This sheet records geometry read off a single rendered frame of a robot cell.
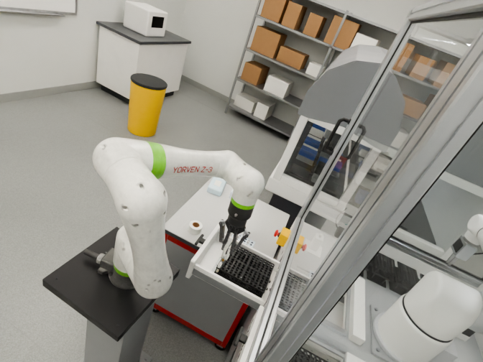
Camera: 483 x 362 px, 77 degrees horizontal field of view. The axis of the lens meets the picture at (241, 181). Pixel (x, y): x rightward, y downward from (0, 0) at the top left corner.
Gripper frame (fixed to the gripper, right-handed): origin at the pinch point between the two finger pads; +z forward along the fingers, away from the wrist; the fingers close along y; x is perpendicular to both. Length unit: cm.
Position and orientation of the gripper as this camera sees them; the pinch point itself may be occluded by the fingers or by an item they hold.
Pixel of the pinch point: (226, 251)
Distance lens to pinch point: 129.3
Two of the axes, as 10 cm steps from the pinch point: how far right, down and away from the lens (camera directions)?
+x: -3.6, 4.1, -8.4
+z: -2.5, 8.2, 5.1
